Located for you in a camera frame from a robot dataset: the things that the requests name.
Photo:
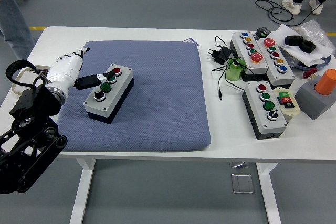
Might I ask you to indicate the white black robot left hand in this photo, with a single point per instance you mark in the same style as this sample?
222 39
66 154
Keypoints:
65 69

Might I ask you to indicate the grey four-button control box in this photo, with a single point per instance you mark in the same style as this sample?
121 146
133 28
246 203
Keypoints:
105 106
273 127

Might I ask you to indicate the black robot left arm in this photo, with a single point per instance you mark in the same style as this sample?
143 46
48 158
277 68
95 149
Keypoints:
29 103

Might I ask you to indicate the grey five-button emergency-stop box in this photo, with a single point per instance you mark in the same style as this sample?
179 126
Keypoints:
278 77
240 41

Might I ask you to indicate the small dark red cylinder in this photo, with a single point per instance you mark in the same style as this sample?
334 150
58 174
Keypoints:
39 70

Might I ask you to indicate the white oval dish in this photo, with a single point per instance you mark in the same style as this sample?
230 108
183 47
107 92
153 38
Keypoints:
14 89

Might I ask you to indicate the blue-grey woven mat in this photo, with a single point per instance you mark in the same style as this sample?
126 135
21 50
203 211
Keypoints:
162 90

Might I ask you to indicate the white table leg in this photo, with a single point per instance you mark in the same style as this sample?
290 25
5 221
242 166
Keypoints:
269 192
82 187

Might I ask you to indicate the black power adapter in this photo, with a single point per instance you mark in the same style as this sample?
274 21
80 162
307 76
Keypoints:
219 56

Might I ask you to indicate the small black electronic module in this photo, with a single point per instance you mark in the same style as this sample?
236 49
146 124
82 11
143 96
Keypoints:
263 32

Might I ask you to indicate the metal floor socket plate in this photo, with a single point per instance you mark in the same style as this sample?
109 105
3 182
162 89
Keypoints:
242 183

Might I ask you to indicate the blue-rimmed round plate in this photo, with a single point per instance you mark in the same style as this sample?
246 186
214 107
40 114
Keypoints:
299 65

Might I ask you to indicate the white paper sheet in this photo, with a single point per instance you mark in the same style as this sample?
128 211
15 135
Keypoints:
309 57

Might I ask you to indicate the grey block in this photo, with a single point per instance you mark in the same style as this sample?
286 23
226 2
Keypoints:
312 103

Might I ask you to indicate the clear bubble wrap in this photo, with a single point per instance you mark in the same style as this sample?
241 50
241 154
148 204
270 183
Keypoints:
315 31

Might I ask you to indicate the orange cylinder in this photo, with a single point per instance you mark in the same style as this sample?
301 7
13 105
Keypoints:
326 82

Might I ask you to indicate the white wall switch plate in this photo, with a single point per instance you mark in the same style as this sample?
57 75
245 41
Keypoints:
26 78

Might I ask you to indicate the small metal floor bracket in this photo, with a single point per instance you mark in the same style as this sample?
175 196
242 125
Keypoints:
240 165

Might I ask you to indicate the cream three-button switch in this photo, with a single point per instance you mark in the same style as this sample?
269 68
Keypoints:
286 100

